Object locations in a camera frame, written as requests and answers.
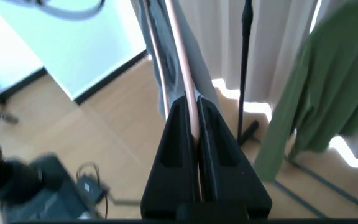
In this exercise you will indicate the pink clothes hanger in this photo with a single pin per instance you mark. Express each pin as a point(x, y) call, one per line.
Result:
point(185, 68)

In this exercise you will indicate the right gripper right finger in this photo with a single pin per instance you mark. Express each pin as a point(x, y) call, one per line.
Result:
point(232, 177)

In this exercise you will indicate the black clothes rack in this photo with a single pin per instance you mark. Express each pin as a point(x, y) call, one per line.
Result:
point(244, 62)

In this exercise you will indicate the green long-sleeved shirt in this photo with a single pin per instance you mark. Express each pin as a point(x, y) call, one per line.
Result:
point(337, 77)

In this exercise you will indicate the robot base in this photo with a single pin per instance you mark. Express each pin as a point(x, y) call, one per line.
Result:
point(42, 193)

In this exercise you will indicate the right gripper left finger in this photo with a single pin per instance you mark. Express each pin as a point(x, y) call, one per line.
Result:
point(172, 174)

